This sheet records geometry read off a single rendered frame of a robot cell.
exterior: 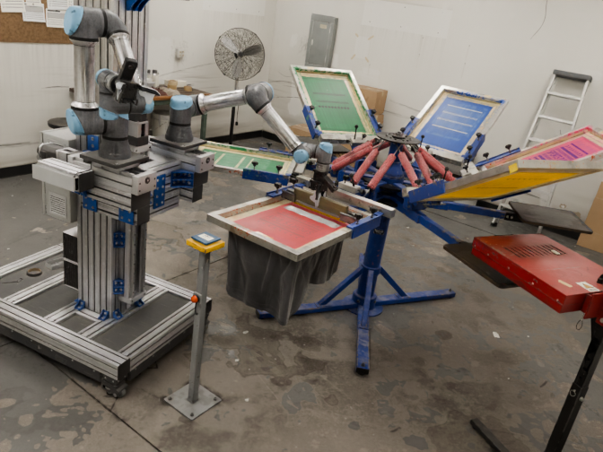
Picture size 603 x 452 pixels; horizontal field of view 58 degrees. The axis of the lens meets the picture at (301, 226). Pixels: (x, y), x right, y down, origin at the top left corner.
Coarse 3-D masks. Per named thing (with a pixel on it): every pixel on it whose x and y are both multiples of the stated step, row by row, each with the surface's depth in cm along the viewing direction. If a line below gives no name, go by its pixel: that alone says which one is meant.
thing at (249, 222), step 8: (272, 208) 307; (280, 208) 309; (304, 208) 314; (256, 216) 292; (264, 216) 294; (296, 216) 301; (304, 216) 302; (240, 224) 279; (248, 224) 281; (256, 224) 282; (264, 232) 274
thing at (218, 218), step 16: (240, 208) 292; (256, 208) 303; (352, 208) 315; (224, 224) 271; (256, 240) 261; (272, 240) 258; (320, 240) 266; (336, 240) 275; (288, 256) 251; (304, 256) 253
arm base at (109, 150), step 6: (102, 138) 251; (108, 138) 249; (114, 138) 249; (120, 138) 250; (126, 138) 253; (102, 144) 251; (108, 144) 249; (114, 144) 250; (120, 144) 251; (126, 144) 253; (102, 150) 250; (108, 150) 250; (114, 150) 250; (120, 150) 251; (126, 150) 253; (102, 156) 251; (108, 156) 250; (114, 156) 250; (120, 156) 251; (126, 156) 254
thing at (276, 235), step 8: (320, 216) 306; (320, 224) 295; (344, 224) 300; (272, 232) 275; (280, 232) 277; (320, 232) 284; (328, 232) 286; (280, 240) 268; (288, 240) 269; (296, 240) 270; (304, 240) 272; (312, 240) 273
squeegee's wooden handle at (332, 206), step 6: (294, 192) 314; (300, 192) 312; (306, 192) 309; (300, 198) 313; (306, 198) 310; (324, 198) 303; (312, 204) 309; (324, 204) 304; (330, 204) 301; (336, 204) 299; (342, 204) 298; (330, 210) 302; (336, 210) 300; (342, 210) 298
